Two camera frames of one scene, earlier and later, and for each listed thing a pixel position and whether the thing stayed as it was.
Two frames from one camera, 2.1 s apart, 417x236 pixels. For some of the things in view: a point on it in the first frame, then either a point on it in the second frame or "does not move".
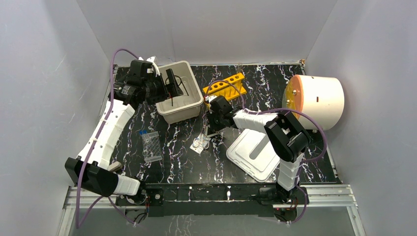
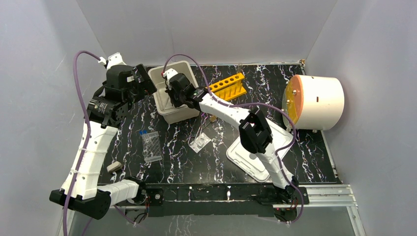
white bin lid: [253, 153] does not move
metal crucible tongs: [205, 142] -> [200, 142]
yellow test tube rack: [228, 88] does not move
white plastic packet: [198, 145] does not move
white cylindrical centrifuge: [322, 97] does not move
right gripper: [213, 127] -> [169, 91]
